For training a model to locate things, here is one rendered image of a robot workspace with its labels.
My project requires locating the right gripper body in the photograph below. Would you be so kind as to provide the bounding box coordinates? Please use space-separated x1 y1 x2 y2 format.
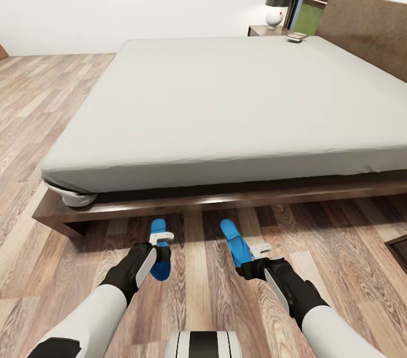
242 257 268 280

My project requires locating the sandal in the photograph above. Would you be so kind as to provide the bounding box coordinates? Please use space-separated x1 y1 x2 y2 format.
150 218 171 281
220 219 253 267

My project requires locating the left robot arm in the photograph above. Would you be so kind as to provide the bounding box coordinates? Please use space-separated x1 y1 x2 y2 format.
27 232 174 358

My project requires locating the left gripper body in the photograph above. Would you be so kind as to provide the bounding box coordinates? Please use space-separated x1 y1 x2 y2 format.
153 245 171 264

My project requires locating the hardback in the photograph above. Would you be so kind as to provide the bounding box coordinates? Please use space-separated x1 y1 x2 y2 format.
286 32 308 41

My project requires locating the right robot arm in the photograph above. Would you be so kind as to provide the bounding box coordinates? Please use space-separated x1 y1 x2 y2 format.
235 242 387 358

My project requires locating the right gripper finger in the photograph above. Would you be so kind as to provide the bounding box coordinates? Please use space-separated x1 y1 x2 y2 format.
235 264 244 277

